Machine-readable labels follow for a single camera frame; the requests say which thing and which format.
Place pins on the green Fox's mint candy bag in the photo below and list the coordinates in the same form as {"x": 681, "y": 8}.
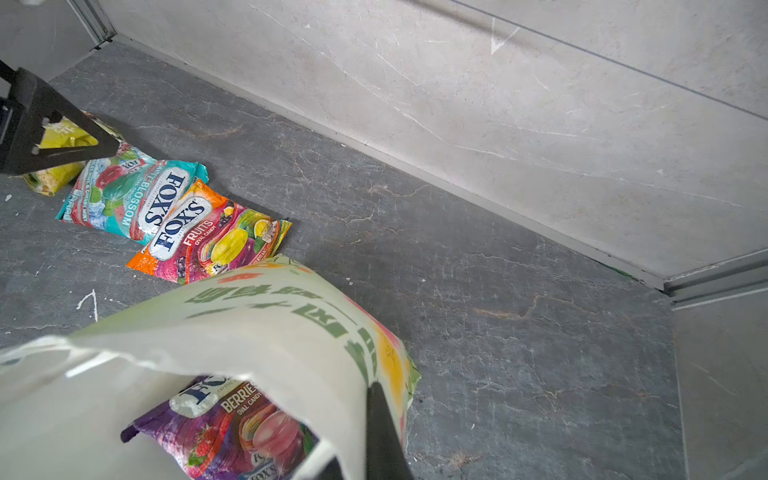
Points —
{"x": 129, "y": 194}

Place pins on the pink Fox's fruit candy bag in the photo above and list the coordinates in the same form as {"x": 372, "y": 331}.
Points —
{"x": 206, "y": 234}

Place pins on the white printed paper bag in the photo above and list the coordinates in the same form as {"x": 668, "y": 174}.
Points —
{"x": 277, "y": 324}

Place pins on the purple Fox's berries candy bag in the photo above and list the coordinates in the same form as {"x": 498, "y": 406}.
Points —
{"x": 224, "y": 428}

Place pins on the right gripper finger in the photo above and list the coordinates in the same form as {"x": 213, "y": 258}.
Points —
{"x": 385, "y": 459}

